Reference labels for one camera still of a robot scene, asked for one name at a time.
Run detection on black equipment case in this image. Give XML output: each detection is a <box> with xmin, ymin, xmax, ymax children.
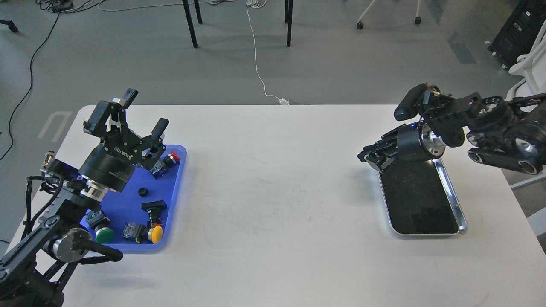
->
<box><xmin>488</xmin><ymin>0</ymin><xmax>546</xmax><ymax>70</ymax></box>

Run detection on silver metal tray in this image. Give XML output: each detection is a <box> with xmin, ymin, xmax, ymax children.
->
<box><xmin>379</xmin><ymin>159</ymin><xmax>468</xmax><ymax>238</ymax></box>

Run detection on yellow push button switch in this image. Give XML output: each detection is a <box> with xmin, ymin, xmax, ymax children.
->
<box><xmin>146</xmin><ymin>222</ymin><xmax>163</xmax><ymax>243</ymax></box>

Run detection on white office chair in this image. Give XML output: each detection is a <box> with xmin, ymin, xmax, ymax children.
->
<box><xmin>505</xmin><ymin>51</ymin><xmax>546</xmax><ymax>239</ymax></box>

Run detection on blue plastic tray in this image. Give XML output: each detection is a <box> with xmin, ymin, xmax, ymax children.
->
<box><xmin>101</xmin><ymin>145</ymin><xmax>187</xmax><ymax>253</ymax></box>

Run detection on black cable on floor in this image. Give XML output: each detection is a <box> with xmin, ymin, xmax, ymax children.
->
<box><xmin>0</xmin><ymin>0</ymin><xmax>75</xmax><ymax>162</ymax></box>

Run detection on white cable on floor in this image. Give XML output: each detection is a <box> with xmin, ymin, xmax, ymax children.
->
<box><xmin>246</xmin><ymin>0</ymin><xmax>290</xmax><ymax>105</ymax></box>

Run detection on black table legs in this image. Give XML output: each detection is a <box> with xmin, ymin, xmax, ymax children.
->
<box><xmin>182</xmin><ymin>0</ymin><xmax>294</xmax><ymax>49</ymax></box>

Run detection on red push button switch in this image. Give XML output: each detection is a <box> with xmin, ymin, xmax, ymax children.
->
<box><xmin>150</xmin><ymin>150</ymin><xmax>181</xmax><ymax>179</ymax></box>

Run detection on black cylindrical gripper body image-right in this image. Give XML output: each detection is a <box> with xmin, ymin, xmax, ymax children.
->
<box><xmin>396</xmin><ymin>124</ymin><xmax>446</xmax><ymax>162</ymax></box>

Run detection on black wrist camera image-left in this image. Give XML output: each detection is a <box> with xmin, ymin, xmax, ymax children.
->
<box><xmin>40</xmin><ymin>151</ymin><xmax>81</xmax><ymax>182</ymax></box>

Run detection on black wrist camera image-right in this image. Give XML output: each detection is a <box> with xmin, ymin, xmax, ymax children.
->
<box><xmin>394</xmin><ymin>83</ymin><xmax>432</xmax><ymax>121</ymax></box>

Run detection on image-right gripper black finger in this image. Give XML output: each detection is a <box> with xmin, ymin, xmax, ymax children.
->
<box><xmin>367</xmin><ymin>153</ymin><xmax>398</xmax><ymax>173</ymax></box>
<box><xmin>357</xmin><ymin>130</ymin><xmax>400</xmax><ymax>162</ymax></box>

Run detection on white chair base with casters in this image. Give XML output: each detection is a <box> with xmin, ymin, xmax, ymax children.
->
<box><xmin>354</xmin><ymin>0</ymin><xmax>424</xmax><ymax>30</ymax></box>

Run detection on green push button switch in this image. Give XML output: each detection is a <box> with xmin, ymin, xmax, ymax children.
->
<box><xmin>84</xmin><ymin>210</ymin><xmax>115</xmax><ymax>243</ymax></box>

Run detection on black cylindrical gripper body image-left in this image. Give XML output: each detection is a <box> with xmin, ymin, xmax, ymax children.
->
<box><xmin>79</xmin><ymin>136</ymin><xmax>166</xmax><ymax>192</ymax></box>

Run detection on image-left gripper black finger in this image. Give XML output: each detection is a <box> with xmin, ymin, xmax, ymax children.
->
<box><xmin>83</xmin><ymin>89</ymin><xmax>139</xmax><ymax>143</ymax></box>
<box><xmin>139</xmin><ymin>118</ymin><xmax>169</xmax><ymax>170</ymax></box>

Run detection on small black gear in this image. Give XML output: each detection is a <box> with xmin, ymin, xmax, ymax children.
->
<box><xmin>138</xmin><ymin>187</ymin><xmax>149</xmax><ymax>197</ymax></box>

